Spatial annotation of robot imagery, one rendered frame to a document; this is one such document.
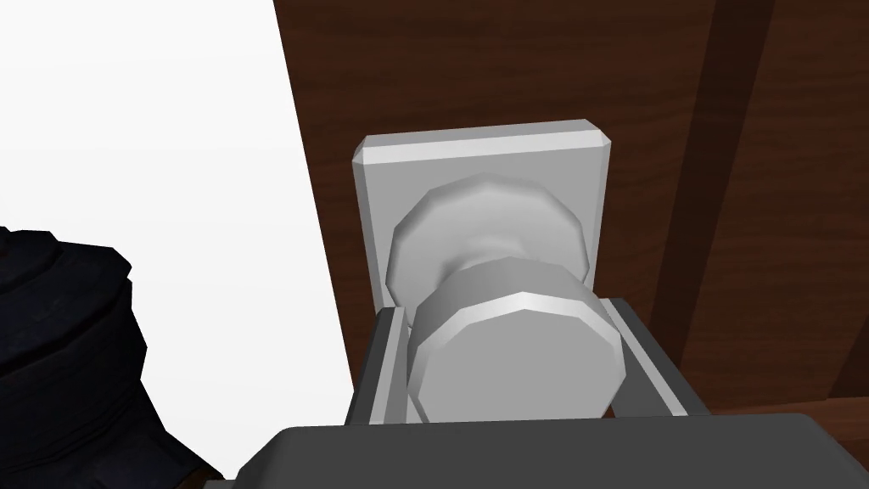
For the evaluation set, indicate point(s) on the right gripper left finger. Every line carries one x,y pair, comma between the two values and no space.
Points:
384,380

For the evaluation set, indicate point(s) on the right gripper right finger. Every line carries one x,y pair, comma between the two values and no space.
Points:
650,370

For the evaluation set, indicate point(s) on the grey round door knob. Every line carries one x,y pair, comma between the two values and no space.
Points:
502,285

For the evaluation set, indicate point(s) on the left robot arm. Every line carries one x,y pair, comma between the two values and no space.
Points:
61,367

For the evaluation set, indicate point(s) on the brown wooden door leaf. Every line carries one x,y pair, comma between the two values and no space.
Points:
679,102

